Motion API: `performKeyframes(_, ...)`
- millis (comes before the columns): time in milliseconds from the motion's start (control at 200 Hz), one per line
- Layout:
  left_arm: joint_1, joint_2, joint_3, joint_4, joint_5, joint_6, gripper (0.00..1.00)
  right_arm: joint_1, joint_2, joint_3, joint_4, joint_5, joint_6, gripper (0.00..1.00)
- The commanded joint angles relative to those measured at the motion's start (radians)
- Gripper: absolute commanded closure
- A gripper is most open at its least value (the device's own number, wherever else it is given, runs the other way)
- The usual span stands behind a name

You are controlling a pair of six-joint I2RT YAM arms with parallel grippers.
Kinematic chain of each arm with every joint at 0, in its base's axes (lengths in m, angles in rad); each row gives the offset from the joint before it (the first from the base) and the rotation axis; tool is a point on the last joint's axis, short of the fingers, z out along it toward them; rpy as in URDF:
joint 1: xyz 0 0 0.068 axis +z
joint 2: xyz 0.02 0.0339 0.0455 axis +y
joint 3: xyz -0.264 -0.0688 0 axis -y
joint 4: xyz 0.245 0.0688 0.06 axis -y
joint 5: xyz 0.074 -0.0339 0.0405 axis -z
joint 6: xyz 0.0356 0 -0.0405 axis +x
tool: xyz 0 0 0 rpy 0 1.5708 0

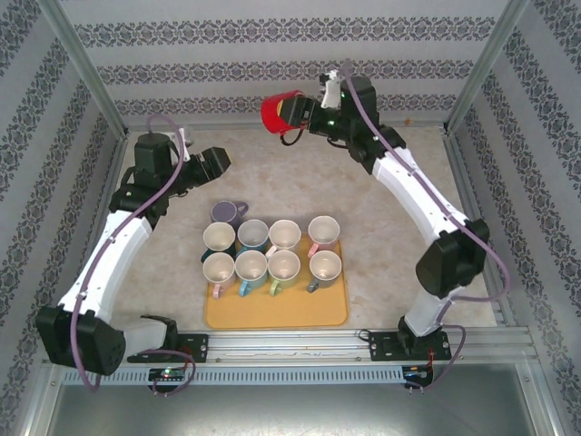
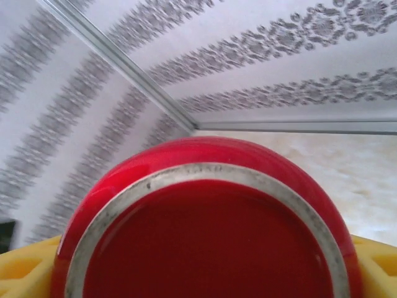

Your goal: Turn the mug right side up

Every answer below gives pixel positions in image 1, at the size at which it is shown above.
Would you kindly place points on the red mug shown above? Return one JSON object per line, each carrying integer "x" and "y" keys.
{"x": 270, "y": 115}

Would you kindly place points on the teal blue mug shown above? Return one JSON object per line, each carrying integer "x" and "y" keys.
{"x": 252, "y": 232}

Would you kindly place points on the white faceted mug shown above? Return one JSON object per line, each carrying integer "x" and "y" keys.
{"x": 284, "y": 232}

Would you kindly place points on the light pink mug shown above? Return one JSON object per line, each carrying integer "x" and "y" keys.
{"x": 219, "y": 268}

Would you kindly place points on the light blue mug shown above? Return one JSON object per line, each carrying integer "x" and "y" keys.
{"x": 250, "y": 265}

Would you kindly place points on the salmon pink faceted mug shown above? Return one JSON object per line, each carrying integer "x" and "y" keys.
{"x": 323, "y": 228}

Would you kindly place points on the light green mug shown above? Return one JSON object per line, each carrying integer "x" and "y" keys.
{"x": 283, "y": 264}

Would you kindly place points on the grey mug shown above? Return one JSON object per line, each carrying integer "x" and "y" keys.
{"x": 325, "y": 264}

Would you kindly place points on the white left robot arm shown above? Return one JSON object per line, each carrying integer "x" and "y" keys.
{"x": 109, "y": 259}

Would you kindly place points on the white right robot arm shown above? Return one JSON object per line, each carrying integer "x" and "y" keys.
{"x": 417, "y": 186}

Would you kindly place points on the purple mug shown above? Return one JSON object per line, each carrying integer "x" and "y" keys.
{"x": 222, "y": 211}

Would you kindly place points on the yellow tray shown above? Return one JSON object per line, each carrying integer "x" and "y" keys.
{"x": 277, "y": 311}

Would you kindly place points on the left small circuit board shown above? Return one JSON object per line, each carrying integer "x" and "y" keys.
{"x": 168, "y": 373}

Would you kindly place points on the small circuit board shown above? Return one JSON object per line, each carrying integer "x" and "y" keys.
{"x": 415, "y": 372}
{"x": 168, "y": 373}

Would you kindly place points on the grey metal front panel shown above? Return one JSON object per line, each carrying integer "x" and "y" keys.
{"x": 290, "y": 413}

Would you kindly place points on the right small circuit board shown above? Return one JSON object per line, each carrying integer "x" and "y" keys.
{"x": 415, "y": 372}

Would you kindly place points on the aluminium left side rail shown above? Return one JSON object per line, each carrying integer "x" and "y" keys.
{"x": 102, "y": 213}

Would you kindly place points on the aluminium left frame post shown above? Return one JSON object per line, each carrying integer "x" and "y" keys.
{"x": 86, "y": 72}

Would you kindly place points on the aluminium frame post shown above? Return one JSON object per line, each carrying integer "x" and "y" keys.
{"x": 485, "y": 68}
{"x": 86, "y": 72}

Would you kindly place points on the aluminium right side rail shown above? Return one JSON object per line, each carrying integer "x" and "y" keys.
{"x": 459, "y": 168}

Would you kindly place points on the aluminium right frame post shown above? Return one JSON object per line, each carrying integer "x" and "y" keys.
{"x": 485, "y": 68}

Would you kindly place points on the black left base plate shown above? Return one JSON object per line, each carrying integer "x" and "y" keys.
{"x": 197, "y": 347}

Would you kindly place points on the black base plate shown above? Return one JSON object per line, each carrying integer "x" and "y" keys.
{"x": 197, "y": 347}
{"x": 381, "y": 347}

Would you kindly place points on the aluminium mounting rail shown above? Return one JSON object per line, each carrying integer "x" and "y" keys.
{"x": 290, "y": 347}

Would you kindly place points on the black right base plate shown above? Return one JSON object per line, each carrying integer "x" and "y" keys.
{"x": 381, "y": 347}

